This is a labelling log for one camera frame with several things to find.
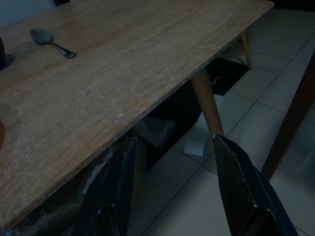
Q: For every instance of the grey plastic bag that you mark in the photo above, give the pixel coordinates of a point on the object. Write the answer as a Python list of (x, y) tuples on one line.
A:
[(157, 132)]

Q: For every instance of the tapered wooden table leg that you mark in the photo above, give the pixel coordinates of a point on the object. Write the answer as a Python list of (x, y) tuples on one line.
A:
[(246, 51), (208, 103)]

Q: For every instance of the dark grey cup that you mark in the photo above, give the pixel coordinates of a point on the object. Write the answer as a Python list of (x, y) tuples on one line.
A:
[(2, 52)]

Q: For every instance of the black storage box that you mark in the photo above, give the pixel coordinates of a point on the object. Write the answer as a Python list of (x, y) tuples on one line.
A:
[(182, 110)]

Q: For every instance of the silver metal spoon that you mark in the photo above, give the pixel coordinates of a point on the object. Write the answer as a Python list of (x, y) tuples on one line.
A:
[(41, 37)]

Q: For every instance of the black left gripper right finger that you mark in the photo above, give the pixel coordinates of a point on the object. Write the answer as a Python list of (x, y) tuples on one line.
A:
[(246, 196)]

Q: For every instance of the dark brown wooden beam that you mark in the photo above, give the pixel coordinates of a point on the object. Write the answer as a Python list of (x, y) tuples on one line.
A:
[(290, 118)]

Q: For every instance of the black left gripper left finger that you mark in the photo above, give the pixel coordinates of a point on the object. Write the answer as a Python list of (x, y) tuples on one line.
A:
[(110, 196)]

